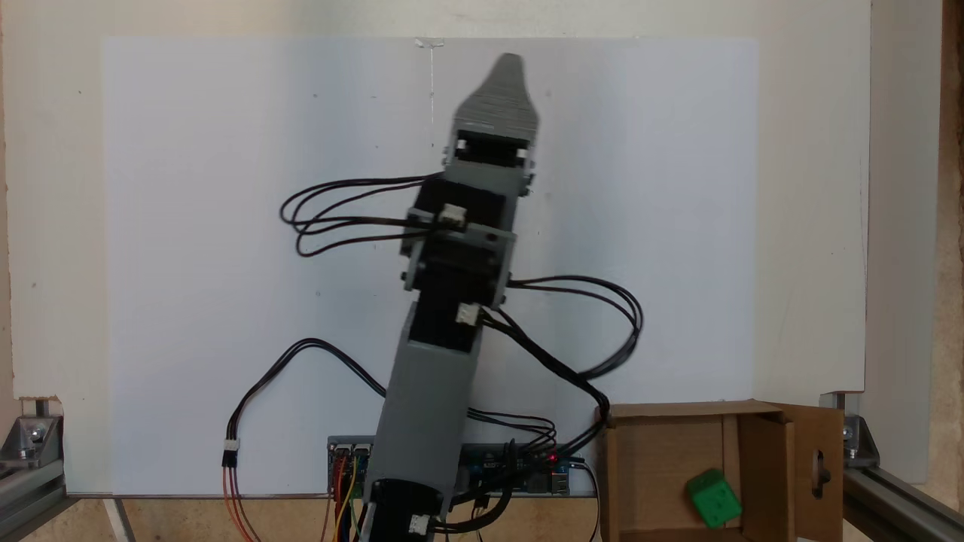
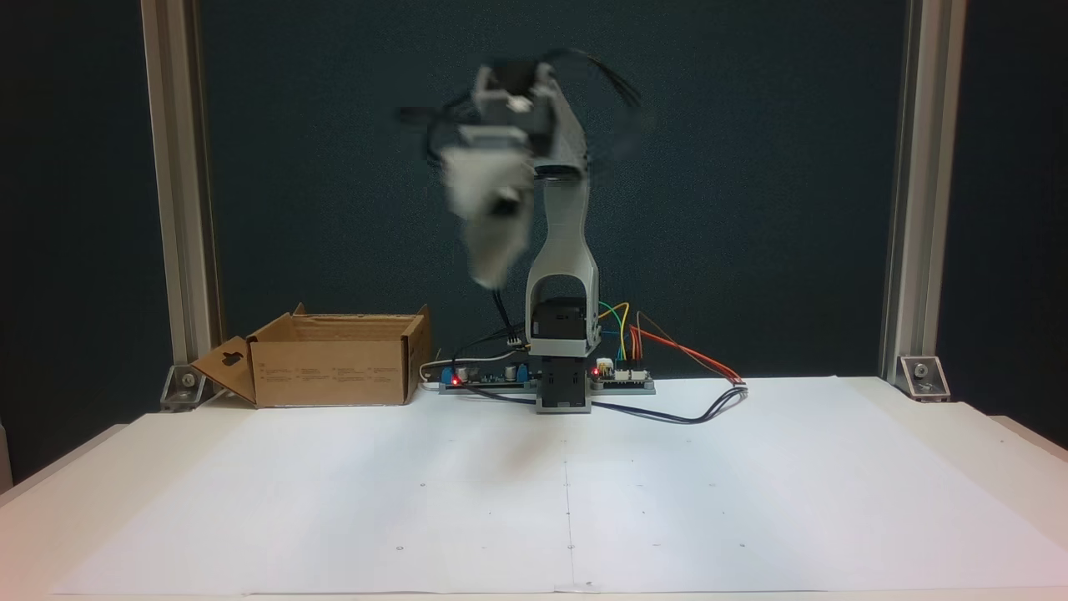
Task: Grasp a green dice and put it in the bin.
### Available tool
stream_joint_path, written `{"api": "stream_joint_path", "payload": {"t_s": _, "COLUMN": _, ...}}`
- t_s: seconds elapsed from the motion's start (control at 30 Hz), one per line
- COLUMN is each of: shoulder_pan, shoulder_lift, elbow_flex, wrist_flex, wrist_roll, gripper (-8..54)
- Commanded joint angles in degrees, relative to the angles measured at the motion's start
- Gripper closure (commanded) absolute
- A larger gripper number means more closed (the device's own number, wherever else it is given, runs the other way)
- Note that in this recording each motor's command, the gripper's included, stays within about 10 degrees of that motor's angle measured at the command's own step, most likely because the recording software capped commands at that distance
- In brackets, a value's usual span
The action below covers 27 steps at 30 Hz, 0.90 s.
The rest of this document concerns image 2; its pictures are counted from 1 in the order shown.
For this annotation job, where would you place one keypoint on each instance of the blue circuit board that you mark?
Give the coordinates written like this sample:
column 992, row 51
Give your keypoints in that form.
column 492, row 377

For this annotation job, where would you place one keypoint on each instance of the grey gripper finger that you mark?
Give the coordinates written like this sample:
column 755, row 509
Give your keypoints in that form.
column 499, row 250

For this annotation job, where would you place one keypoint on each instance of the open cardboard box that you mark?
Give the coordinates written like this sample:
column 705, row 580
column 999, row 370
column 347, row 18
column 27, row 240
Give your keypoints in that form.
column 334, row 367

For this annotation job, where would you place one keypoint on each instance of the aluminium frame post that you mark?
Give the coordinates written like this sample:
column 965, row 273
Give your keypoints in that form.
column 922, row 167
column 175, row 167

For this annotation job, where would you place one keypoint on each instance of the metal corner bracket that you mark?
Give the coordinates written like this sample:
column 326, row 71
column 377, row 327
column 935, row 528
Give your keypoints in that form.
column 185, row 386
column 922, row 376

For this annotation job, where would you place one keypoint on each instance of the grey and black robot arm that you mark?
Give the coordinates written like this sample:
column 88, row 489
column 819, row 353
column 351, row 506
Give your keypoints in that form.
column 567, row 225

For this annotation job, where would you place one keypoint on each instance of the green circuit board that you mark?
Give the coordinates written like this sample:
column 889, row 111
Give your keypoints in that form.
column 626, row 377

